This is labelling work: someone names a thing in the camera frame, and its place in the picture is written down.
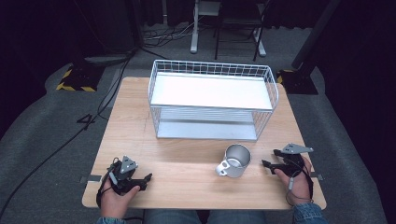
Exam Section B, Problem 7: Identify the person's left leg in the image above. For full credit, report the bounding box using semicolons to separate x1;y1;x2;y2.
143;209;203;224

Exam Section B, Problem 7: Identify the black slanted stand striped base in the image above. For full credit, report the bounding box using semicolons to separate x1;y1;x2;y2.
276;0;343;96

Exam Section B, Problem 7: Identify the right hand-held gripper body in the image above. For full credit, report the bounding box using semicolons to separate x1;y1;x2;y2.
272;142;315;179

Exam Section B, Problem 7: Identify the person's right hand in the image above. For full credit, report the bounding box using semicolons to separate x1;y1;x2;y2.
274;155;314;206

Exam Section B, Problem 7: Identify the hand-held gripper cable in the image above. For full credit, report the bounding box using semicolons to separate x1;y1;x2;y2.
285;161;315;207
95;158;121;209

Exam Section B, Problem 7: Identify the black folding chair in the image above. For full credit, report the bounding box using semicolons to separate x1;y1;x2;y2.
213;0;273;63

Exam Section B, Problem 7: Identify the long black floor cable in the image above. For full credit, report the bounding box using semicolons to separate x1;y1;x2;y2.
0;50;134;217

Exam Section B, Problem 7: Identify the black stand with striped base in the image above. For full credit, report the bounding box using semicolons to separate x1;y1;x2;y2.
55;46;106;93

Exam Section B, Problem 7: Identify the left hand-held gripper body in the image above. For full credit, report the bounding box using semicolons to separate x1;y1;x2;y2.
106;155;148;196

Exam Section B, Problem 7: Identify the white desk frame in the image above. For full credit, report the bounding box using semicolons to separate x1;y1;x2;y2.
190;0;268;58

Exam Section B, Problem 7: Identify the left hand-held gripper cable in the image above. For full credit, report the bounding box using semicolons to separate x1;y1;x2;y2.
95;158;121;209

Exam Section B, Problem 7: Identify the white wire shelf rack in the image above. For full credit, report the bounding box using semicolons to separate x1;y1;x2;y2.
147;59;280;142

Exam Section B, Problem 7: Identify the metal cup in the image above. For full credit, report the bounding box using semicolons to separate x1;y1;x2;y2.
215;143;252;179

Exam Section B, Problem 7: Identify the person's left hand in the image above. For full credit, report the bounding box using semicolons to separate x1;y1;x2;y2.
99;177;141;219

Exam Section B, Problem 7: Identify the person's leg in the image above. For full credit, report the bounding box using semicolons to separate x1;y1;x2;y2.
206;210;268;224
143;209;203;224

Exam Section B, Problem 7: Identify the right hand-held gripper cable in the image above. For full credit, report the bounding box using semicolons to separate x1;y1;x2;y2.
285;161;315;207

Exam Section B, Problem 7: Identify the bundle of floor cables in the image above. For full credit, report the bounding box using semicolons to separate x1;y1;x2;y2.
142;15;206;43

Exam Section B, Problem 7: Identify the person's right leg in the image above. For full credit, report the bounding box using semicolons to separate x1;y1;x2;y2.
206;210;268;224

